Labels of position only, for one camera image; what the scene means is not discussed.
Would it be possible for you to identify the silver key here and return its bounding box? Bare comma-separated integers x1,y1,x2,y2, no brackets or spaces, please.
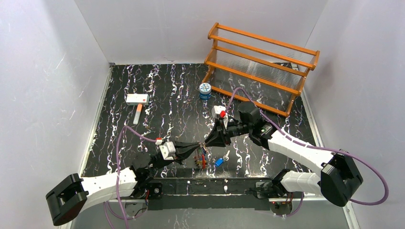
223,150,230,161

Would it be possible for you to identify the aluminium rail frame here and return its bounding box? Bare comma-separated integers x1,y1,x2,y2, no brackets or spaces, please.
59,178,361,229

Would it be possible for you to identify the orange wooden shelf rack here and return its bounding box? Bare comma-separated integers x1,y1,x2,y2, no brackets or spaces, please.
202,22,320,117

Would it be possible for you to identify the metal key organizer red handle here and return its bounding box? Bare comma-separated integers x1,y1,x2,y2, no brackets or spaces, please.
194,148,208,169

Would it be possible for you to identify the blue key tag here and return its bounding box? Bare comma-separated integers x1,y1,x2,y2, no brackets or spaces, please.
214,158,225,167

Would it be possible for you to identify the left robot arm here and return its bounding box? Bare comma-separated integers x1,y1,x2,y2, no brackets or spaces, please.
45,141,201,226

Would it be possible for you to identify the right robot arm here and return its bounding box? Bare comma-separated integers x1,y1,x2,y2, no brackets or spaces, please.
204,102,363,207

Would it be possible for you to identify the blue jar with patterned lid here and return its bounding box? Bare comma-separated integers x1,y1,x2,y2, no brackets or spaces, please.
199,83,212,100

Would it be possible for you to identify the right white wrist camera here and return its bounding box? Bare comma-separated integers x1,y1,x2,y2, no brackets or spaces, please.
212,105,227,119

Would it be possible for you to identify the white box with red logo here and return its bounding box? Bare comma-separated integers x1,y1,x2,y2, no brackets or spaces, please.
126,94,150,105

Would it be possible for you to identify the white orange marker pen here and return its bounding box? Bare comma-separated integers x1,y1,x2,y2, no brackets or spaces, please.
133,104,143,125

